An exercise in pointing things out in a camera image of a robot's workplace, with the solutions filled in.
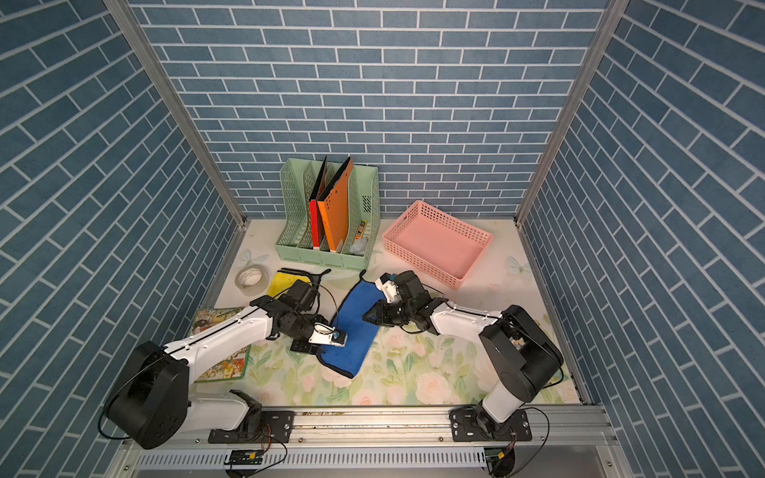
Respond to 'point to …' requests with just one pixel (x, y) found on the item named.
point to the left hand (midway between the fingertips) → (329, 336)
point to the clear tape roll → (252, 280)
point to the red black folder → (315, 210)
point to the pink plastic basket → (444, 245)
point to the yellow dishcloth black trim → (285, 278)
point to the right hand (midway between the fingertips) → (365, 320)
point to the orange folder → (334, 209)
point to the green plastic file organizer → (298, 179)
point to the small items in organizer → (360, 245)
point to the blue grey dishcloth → (363, 335)
